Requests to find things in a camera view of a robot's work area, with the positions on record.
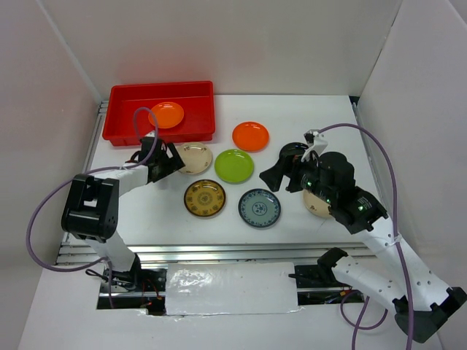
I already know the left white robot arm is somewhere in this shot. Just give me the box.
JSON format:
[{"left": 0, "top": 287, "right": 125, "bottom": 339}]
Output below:
[{"left": 61, "top": 137, "right": 185, "bottom": 291}]

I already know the purple cable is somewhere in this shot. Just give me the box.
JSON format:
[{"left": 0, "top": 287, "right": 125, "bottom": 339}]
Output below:
[
  {"left": 339, "top": 123, "right": 415, "bottom": 350},
  {"left": 28, "top": 107, "right": 160, "bottom": 311}
]

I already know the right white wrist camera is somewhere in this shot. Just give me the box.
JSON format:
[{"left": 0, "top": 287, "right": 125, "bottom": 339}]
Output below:
[{"left": 301, "top": 129, "right": 328, "bottom": 163}]

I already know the black plate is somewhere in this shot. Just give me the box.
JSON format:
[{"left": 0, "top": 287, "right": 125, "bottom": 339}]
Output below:
[{"left": 279, "top": 142, "right": 309, "bottom": 168}]

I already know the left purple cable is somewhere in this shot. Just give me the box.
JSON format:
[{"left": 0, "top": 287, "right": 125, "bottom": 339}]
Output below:
[{"left": 28, "top": 107, "right": 160, "bottom": 311}]

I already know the cream floral plate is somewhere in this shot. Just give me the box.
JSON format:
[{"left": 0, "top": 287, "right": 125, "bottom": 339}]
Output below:
[
  {"left": 302, "top": 190, "right": 331, "bottom": 219},
  {"left": 176, "top": 142, "right": 213, "bottom": 175}
]

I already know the white foil cover panel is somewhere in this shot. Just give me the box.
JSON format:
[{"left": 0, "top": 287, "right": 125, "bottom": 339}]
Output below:
[{"left": 165, "top": 262, "right": 299, "bottom": 316}]

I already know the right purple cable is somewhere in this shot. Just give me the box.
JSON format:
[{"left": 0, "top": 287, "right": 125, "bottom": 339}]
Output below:
[{"left": 339, "top": 123, "right": 415, "bottom": 350}]

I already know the yellow patterned plate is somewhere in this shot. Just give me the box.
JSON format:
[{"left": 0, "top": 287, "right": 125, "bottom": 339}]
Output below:
[{"left": 183, "top": 179, "right": 226, "bottom": 219}]

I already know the aluminium front rail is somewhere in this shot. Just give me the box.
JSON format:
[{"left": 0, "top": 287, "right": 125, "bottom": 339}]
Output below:
[{"left": 56, "top": 243, "right": 374, "bottom": 265}]

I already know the orange plate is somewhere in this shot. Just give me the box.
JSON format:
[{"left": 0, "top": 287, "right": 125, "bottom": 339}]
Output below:
[
  {"left": 147, "top": 101, "right": 185, "bottom": 129},
  {"left": 232, "top": 121, "right": 269, "bottom": 152}
]

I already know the red plastic bin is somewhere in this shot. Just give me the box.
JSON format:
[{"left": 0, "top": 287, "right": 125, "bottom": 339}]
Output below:
[{"left": 102, "top": 81, "right": 216, "bottom": 147}]

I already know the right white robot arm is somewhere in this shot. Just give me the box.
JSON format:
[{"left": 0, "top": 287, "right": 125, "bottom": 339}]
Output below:
[{"left": 260, "top": 152, "right": 466, "bottom": 343}]

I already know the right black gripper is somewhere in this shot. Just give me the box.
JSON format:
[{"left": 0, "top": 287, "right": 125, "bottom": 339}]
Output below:
[{"left": 258, "top": 149, "right": 335, "bottom": 203}]

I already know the blue floral plate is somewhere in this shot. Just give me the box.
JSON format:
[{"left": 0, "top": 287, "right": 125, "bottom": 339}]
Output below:
[{"left": 237, "top": 188, "right": 282, "bottom": 229}]

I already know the lime green plate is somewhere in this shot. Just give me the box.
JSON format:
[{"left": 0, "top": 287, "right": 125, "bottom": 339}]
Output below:
[{"left": 215, "top": 149, "right": 255, "bottom": 184}]

